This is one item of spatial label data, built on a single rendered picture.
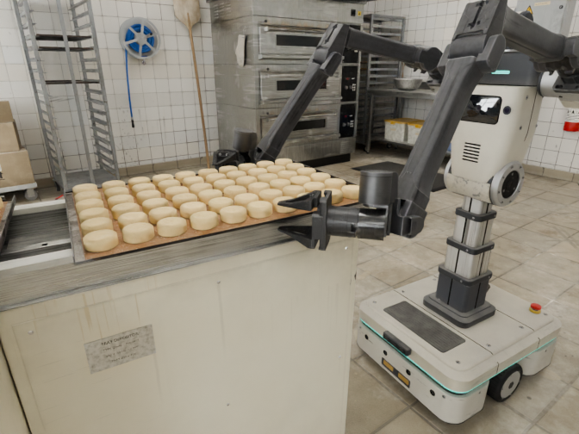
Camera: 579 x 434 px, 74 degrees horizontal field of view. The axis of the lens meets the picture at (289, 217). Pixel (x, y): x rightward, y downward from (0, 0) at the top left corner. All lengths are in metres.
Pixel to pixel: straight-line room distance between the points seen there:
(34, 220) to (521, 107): 1.33
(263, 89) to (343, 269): 3.44
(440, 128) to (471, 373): 0.91
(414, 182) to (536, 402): 1.26
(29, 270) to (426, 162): 0.69
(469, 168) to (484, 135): 0.12
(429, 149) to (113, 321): 0.65
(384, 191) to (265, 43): 3.63
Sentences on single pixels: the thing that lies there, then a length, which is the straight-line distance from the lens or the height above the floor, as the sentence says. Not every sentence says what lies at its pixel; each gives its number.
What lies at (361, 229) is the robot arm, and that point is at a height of 0.90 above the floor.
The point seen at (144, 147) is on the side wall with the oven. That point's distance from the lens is 4.85.
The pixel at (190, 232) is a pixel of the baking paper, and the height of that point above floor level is 0.90.
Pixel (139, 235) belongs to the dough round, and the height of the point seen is 0.92.
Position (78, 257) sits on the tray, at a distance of 0.68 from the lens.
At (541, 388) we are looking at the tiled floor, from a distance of 1.92.
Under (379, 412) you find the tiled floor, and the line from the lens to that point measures 1.61.
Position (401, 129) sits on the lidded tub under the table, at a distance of 5.49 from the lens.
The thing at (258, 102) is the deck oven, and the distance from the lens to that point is 4.23.
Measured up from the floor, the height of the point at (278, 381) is 0.48.
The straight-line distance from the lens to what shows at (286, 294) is 0.85.
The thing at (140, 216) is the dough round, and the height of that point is 0.92.
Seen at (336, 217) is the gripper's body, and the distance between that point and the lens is 0.70.
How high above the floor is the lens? 1.17
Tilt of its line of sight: 21 degrees down
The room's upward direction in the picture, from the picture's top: straight up
